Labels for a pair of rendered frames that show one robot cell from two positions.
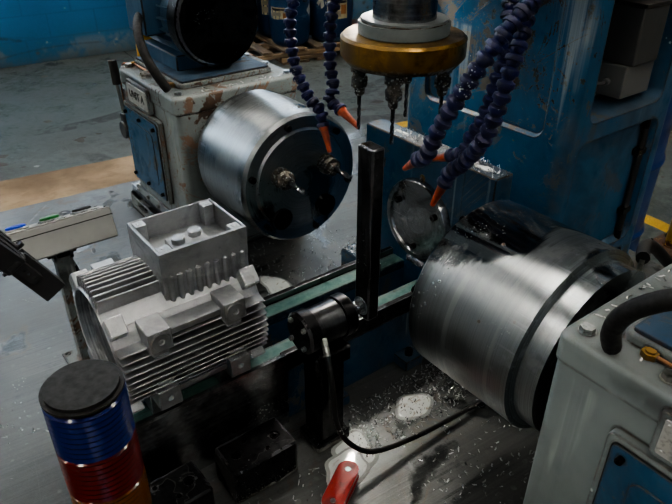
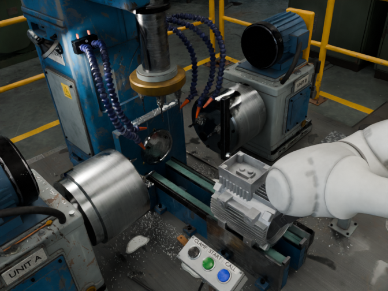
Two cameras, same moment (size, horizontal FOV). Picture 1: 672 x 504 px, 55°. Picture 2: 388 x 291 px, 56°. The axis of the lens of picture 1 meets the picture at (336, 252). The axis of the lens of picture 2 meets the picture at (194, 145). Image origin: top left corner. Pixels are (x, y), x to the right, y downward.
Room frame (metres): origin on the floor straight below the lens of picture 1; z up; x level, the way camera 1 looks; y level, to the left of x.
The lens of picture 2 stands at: (0.96, 1.00, 1.84)
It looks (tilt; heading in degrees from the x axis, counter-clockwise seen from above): 36 degrees down; 264
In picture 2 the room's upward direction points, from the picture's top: 4 degrees counter-clockwise
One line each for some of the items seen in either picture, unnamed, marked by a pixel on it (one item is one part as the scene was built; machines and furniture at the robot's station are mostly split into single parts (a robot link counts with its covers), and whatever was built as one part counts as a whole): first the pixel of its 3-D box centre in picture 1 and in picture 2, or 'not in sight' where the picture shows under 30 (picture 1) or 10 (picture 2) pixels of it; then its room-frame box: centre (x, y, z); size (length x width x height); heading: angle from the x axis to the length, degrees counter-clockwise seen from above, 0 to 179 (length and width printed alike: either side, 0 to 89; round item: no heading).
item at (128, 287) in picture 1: (170, 316); (254, 204); (0.70, 0.22, 1.01); 0.20 x 0.19 x 0.19; 127
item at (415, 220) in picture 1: (416, 220); (157, 147); (0.97, -0.14, 1.02); 0.15 x 0.02 x 0.15; 37
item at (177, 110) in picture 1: (207, 143); (19, 264); (1.39, 0.29, 0.99); 0.35 x 0.31 x 0.37; 37
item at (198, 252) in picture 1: (189, 248); (244, 175); (0.73, 0.19, 1.11); 0.12 x 0.11 x 0.07; 127
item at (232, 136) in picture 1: (261, 154); (89, 204); (1.20, 0.15, 1.04); 0.37 x 0.25 x 0.25; 37
